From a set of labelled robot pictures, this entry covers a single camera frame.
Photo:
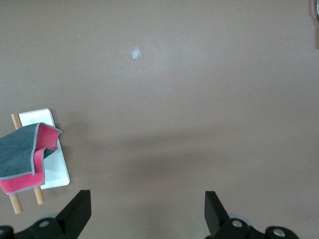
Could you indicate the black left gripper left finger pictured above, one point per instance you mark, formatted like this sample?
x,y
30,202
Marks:
x,y
74,214

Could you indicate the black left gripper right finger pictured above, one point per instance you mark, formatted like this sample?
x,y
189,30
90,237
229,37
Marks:
x,y
215,216

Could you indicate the grey and red cloth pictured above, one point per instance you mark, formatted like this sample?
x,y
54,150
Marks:
x,y
17,154

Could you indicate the wooden chopsticks pair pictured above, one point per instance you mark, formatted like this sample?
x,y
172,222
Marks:
x,y
39,196

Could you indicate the white rack base tray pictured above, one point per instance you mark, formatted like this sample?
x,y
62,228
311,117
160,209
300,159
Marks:
x,y
56,166

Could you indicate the clear tape patch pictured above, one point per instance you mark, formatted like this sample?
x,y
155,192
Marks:
x,y
136,52

